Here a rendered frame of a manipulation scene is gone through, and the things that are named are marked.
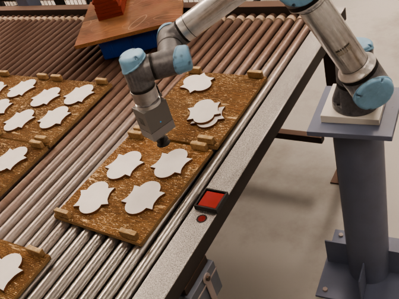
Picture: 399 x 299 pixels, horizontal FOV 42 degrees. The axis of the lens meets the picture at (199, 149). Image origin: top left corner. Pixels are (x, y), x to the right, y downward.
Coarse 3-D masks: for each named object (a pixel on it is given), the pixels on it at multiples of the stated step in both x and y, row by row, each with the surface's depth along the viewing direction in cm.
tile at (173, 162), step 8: (176, 152) 169; (184, 152) 168; (160, 160) 168; (168, 160) 167; (176, 160) 166; (184, 160) 165; (192, 160) 165; (152, 168) 167; (160, 168) 165; (168, 168) 164; (176, 168) 163; (160, 176) 162; (168, 176) 161
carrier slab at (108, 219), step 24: (144, 144) 179; (144, 168) 168; (192, 168) 162; (120, 192) 162; (168, 192) 157; (72, 216) 159; (96, 216) 156; (120, 216) 154; (144, 216) 151; (144, 240) 145
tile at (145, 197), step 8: (144, 184) 161; (152, 184) 160; (136, 192) 159; (144, 192) 158; (152, 192) 157; (160, 192) 156; (128, 200) 157; (136, 200) 156; (144, 200) 155; (152, 200) 154; (128, 208) 154; (136, 208) 153; (144, 208) 152; (152, 208) 151
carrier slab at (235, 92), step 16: (224, 80) 198; (240, 80) 195; (256, 80) 193; (176, 96) 198; (192, 96) 195; (208, 96) 192; (224, 96) 190; (240, 96) 187; (176, 112) 190; (224, 112) 182; (240, 112) 179; (176, 128) 182; (192, 128) 179; (224, 128) 175
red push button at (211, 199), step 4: (208, 192) 153; (212, 192) 153; (204, 196) 152; (208, 196) 152; (212, 196) 151; (216, 196) 151; (220, 196) 151; (204, 200) 151; (208, 200) 151; (212, 200) 150; (216, 200) 150; (220, 200) 150; (200, 204) 150; (204, 204) 150; (208, 204) 149; (212, 204) 149; (216, 204) 148
